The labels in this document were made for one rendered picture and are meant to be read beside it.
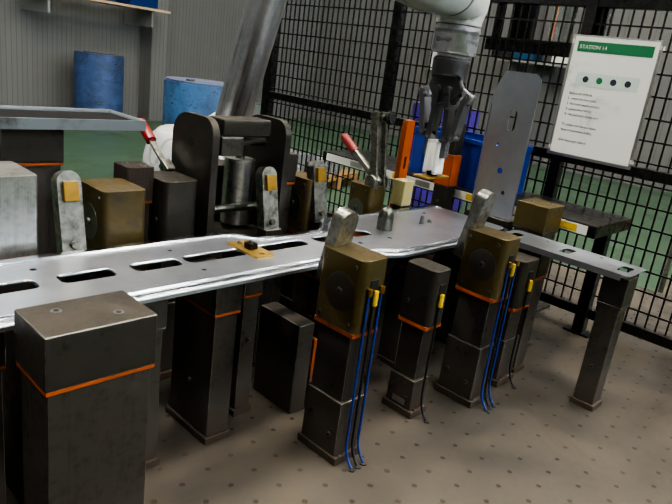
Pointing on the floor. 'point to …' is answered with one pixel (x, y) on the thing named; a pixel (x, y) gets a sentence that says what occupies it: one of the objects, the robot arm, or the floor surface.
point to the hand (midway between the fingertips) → (434, 156)
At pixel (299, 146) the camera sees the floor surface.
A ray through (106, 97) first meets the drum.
